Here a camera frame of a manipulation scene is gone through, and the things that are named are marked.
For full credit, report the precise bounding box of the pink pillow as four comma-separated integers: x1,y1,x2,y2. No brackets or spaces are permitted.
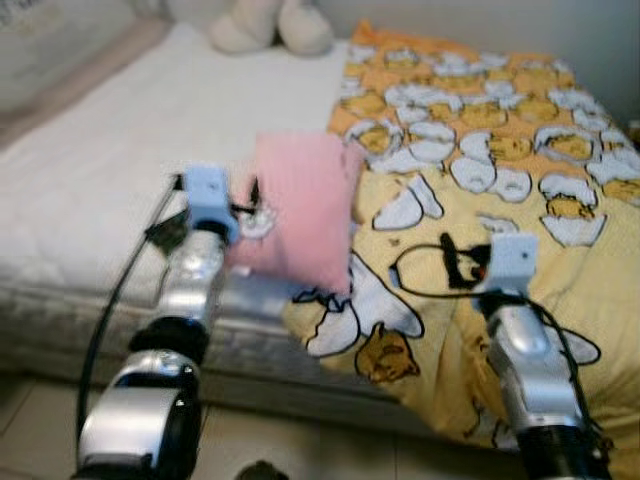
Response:
225,132,363,298

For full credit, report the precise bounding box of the yellow cartoon print duvet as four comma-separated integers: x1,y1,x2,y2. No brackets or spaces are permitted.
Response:
280,20,640,480

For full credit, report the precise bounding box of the white quilted mattress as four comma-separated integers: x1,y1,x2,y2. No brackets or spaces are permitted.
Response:
0,20,421,361

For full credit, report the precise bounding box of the beige stuffed toy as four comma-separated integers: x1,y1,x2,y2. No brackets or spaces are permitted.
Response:
208,0,336,57

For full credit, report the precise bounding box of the white bed base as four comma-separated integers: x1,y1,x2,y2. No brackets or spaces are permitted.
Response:
0,340,441,436

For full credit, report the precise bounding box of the grey patterned headboard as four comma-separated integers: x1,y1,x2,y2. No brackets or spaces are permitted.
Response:
0,0,171,151

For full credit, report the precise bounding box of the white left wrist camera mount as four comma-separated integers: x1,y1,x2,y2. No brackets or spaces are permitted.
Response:
180,165,241,246

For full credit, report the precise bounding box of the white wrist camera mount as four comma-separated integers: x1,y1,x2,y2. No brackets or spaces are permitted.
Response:
180,165,241,246
487,232,540,298

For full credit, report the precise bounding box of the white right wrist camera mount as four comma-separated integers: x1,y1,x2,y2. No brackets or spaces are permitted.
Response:
487,232,540,298

